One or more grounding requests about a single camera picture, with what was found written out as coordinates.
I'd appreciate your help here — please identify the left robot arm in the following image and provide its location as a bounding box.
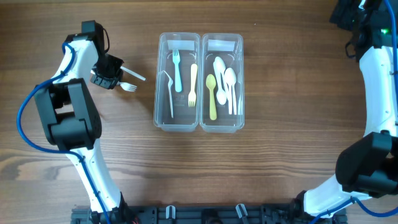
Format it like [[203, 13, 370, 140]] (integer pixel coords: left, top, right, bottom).
[[34, 21, 133, 223]]

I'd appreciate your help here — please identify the left blue cable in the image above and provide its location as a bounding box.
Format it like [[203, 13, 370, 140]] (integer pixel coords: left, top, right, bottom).
[[16, 42, 112, 224]]

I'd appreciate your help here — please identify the blue cable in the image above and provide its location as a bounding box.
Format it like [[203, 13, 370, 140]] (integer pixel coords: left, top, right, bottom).
[[309, 0, 398, 224], [16, 42, 112, 224]]

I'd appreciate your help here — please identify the left clear plastic container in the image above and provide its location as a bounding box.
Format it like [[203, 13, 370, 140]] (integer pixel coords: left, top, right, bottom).
[[154, 32, 201, 132]]

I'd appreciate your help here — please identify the white spoon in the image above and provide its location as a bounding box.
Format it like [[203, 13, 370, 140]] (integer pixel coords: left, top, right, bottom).
[[224, 68, 237, 115], [213, 57, 228, 105], [235, 72, 242, 117], [224, 81, 233, 114]]

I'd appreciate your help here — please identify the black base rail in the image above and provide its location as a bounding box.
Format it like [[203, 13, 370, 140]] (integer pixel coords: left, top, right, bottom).
[[70, 203, 346, 224]]

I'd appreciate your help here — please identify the right clear plastic container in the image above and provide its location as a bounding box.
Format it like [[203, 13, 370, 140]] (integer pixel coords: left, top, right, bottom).
[[199, 33, 245, 133]]

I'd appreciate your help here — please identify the white spoon top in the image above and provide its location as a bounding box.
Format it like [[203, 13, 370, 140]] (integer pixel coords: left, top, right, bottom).
[[213, 57, 228, 105]]

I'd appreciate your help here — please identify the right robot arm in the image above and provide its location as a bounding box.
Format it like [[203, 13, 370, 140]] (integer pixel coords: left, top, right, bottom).
[[289, 0, 397, 223]]

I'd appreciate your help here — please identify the white fork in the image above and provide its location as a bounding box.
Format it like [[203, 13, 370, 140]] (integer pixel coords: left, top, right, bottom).
[[162, 70, 174, 118], [121, 66, 146, 81], [172, 49, 182, 93]]

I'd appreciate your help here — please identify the right blue cable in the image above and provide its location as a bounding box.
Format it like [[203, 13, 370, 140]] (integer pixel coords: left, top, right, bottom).
[[309, 0, 398, 224]]

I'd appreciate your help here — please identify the white fork top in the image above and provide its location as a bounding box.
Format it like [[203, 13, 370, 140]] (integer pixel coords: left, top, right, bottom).
[[121, 66, 146, 81]]

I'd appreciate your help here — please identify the cream wooden fork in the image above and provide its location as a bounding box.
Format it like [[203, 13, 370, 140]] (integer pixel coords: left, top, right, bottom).
[[188, 63, 198, 107]]

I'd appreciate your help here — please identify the cream yellow spoon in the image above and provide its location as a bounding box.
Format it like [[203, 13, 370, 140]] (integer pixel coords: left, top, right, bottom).
[[206, 74, 217, 121]]

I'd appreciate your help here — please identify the clear plastic container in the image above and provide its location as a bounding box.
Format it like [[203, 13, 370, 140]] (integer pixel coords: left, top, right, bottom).
[[199, 33, 245, 133], [154, 32, 201, 132]]

